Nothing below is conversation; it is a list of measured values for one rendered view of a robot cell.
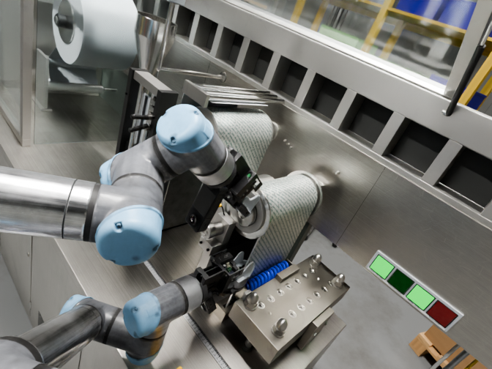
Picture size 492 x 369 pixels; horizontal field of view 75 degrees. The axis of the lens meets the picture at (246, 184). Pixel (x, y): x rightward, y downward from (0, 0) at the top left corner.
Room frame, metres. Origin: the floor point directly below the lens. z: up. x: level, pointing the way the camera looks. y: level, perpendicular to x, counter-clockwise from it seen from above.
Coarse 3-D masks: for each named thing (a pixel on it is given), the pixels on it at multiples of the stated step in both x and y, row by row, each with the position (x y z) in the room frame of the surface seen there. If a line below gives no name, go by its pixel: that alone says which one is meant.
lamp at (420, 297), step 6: (414, 288) 0.73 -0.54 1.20; (420, 288) 0.73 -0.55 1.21; (414, 294) 0.73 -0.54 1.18; (420, 294) 0.72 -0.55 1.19; (426, 294) 0.71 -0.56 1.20; (414, 300) 0.72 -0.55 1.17; (420, 300) 0.72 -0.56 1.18; (426, 300) 0.71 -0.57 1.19; (432, 300) 0.70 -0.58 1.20; (420, 306) 0.71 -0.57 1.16; (426, 306) 0.70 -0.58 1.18
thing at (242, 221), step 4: (244, 204) 0.67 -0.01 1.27; (232, 208) 0.69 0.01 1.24; (232, 212) 0.69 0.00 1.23; (236, 212) 0.68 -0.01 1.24; (252, 212) 0.66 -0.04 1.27; (256, 212) 0.67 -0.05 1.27; (236, 216) 0.68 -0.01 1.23; (240, 216) 0.68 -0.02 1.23; (252, 216) 0.65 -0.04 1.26; (256, 216) 0.66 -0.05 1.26; (236, 220) 0.68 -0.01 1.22; (240, 220) 0.67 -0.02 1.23; (244, 220) 0.66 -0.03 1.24; (248, 220) 0.66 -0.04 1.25; (252, 220) 0.65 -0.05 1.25; (240, 224) 0.67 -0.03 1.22; (244, 224) 0.66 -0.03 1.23; (248, 224) 0.65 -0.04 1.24; (252, 224) 0.67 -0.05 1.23
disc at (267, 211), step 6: (258, 192) 0.68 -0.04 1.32; (264, 198) 0.67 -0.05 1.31; (228, 204) 0.72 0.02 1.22; (264, 204) 0.67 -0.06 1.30; (228, 210) 0.72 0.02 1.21; (264, 210) 0.66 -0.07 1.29; (270, 210) 0.66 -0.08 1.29; (264, 216) 0.66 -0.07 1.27; (270, 216) 0.65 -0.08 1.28; (264, 222) 0.66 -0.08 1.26; (264, 228) 0.65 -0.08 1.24; (246, 234) 0.67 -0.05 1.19; (252, 234) 0.67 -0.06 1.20; (258, 234) 0.66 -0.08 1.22
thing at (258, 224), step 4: (252, 192) 0.69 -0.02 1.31; (248, 196) 0.69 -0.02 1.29; (252, 196) 0.68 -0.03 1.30; (260, 200) 0.67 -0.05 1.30; (256, 204) 0.67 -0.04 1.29; (260, 204) 0.67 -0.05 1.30; (256, 208) 0.67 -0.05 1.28; (260, 208) 0.66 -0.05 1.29; (260, 212) 0.66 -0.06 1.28; (232, 216) 0.70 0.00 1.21; (260, 216) 0.66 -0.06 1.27; (256, 220) 0.66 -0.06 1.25; (260, 220) 0.66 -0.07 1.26; (236, 224) 0.69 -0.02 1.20; (256, 224) 0.66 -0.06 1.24; (260, 224) 0.65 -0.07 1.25; (240, 228) 0.68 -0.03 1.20; (244, 228) 0.67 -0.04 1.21; (248, 228) 0.67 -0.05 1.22; (252, 228) 0.66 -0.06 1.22; (256, 228) 0.66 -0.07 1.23; (248, 232) 0.66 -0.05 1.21; (252, 232) 0.66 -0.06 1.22
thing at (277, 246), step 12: (288, 228) 0.77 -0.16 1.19; (300, 228) 0.84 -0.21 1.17; (264, 240) 0.69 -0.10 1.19; (276, 240) 0.74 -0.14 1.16; (288, 240) 0.81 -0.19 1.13; (252, 252) 0.66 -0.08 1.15; (264, 252) 0.71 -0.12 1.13; (276, 252) 0.77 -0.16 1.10; (288, 252) 0.85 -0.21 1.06; (264, 264) 0.75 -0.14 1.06; (252, 276) 0.71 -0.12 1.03
